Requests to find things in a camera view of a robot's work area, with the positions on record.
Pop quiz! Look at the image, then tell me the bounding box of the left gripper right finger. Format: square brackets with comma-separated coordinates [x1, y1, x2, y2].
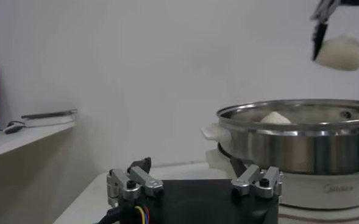
[229, 158, 283, 200]

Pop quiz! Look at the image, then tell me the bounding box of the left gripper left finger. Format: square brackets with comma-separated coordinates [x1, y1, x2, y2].
[106, 156, 165, 208]

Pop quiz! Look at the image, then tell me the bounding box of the white steamed baozi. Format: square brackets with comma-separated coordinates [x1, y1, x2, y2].
[260, 111, 292, 124]
[315, 33, 359, 72]

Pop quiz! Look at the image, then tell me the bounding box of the stainless steel steamer basket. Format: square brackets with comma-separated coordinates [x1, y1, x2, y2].
[201, 99, 359, 176]

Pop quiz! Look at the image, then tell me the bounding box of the white flat box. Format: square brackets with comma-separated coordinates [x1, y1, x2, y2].
[23, 114, 77, 128]

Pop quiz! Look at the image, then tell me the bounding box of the white side table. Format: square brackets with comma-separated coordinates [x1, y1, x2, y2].
[0, 120, 78, 162]

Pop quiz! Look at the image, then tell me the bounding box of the small black dongle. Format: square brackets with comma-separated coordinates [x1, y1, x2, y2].
[2, 123, 26, 135]

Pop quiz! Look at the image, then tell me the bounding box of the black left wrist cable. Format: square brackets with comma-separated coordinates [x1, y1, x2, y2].
[95, 205, 122, 224]

